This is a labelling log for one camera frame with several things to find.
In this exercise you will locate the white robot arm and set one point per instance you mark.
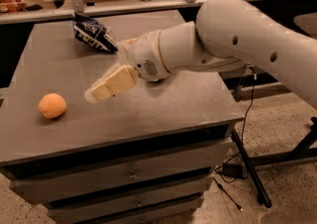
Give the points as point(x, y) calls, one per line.
point(226, 35)

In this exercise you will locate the black power adapter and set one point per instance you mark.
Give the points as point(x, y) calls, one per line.
point(233, 170)

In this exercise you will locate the middle drawer front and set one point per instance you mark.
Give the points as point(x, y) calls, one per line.
point(130, 197)

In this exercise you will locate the blue chip bag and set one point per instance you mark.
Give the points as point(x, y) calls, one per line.
point(93, 33)

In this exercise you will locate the black metal stand leg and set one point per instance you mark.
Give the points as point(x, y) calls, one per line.
point(303, 151)

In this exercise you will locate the orange fruit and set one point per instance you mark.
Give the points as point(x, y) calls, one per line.
point(52, 105)

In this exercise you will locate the bottom drawer front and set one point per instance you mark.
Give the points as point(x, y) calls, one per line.
point(154, 212)

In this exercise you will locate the drawer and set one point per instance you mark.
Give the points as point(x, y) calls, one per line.
point(154, 212)
point(130, 197)
point(46, 188)

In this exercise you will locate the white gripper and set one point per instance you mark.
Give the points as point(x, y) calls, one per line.
point(144, 56)

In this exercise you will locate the grey drawer cabinet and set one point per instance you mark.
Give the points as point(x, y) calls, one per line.
point(187, 108)

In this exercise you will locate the top drawer front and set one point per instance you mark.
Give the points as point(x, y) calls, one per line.
point(46, 188)

